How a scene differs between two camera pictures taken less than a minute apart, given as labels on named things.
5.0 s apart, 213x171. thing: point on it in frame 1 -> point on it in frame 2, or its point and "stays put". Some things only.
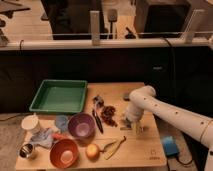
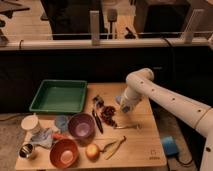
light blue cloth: (43, 137) stays put
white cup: (30, 122) stays put
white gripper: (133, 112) -> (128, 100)
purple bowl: (81, 125) stays put
